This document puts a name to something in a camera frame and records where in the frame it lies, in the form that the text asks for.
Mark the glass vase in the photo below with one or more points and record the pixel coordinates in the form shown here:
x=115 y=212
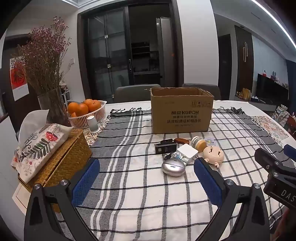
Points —
x=55 y=109

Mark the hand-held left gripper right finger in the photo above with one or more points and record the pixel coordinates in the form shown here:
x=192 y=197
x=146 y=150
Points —
x=208 y=183

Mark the person's right hand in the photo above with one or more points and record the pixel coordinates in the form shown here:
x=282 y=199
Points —
x=286 y=220

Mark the small black box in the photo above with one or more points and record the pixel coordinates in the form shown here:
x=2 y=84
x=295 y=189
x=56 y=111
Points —
x=165 y=148

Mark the grey refrigerator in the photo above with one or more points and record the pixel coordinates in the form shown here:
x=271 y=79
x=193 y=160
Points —
x=164 y=51

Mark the orange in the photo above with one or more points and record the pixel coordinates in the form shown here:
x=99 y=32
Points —
x=94 y=105
x=82 y=110
x=72 y=107
x=87 y=101

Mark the grey dining chair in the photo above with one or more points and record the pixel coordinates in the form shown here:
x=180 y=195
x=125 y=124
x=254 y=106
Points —
x=134 y=93
x=212 y=89

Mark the dark wooden door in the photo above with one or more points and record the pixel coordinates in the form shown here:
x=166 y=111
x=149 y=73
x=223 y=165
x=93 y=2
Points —
x=244 y=58

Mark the white stool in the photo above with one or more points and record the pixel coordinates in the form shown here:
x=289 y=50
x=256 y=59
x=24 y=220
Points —
x=66 y=93

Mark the woven wicker basket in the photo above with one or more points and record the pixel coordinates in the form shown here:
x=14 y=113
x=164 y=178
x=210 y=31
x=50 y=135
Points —
x=67 y=160

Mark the floral tissue box cover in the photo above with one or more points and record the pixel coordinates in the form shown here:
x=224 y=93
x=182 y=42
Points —
x=39 y=150

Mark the white jar with wooden lid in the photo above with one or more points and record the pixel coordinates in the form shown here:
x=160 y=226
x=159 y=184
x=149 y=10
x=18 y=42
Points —
x=198 y=143

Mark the brown cardboard box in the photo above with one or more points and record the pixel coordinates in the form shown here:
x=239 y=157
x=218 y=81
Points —
x=180 y=115

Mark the red wall calendar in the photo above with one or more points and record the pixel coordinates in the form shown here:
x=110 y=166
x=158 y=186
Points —
x=18 y=78

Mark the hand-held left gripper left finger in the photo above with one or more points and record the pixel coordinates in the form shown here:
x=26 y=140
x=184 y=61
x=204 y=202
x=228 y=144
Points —
x=85 y=183

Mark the small round clear case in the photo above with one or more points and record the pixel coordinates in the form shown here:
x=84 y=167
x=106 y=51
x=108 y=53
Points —
x=210 y=141

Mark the white tissue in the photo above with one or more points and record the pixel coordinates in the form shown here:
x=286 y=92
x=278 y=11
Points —
x=31 y=125

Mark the silver oval case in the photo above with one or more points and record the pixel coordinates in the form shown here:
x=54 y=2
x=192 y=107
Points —
x=173 y=166

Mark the white paper sheet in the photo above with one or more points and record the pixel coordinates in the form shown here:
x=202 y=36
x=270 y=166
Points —
x=20 y=199

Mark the black television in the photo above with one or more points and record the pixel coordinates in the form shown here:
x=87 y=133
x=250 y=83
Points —
x=272 y=88

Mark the dark glass sliding door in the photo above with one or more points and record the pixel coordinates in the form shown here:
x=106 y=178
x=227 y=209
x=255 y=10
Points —
x=106 y=53

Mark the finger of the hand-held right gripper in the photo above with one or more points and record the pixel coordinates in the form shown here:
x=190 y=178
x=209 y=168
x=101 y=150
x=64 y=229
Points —
x=270 y=160
x=291 y=151

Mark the grey plaid tablecloth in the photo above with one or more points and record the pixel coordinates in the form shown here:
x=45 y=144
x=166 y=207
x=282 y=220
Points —
x=138 y=185

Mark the dried purple flowers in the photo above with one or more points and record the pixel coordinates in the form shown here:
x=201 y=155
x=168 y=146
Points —
x=45 y=58

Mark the white square charger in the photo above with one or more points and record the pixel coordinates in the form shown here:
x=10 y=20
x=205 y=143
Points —
x=187 y=151

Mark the white television cabinet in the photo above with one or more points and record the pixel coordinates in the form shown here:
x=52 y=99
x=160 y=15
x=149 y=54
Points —
x=266 y=105

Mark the beige doll head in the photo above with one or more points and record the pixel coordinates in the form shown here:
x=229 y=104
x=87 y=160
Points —
x=214 y=155

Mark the black clip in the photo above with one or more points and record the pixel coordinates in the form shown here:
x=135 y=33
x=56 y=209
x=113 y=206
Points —
x=166 y=141

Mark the yellow box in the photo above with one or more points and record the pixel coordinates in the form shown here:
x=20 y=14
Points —
x=246 y=93

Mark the small white cylinder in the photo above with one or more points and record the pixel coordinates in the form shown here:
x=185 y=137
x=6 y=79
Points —
x=93 y=125

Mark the wooden comb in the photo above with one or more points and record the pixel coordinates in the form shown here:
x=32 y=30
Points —
x=182 y=140

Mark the white plastic fruit basket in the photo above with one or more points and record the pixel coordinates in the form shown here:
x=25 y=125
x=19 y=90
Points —
x=87 y=120

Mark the striped fabric bag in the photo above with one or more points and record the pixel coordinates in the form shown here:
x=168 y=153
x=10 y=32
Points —
x=281 y=114

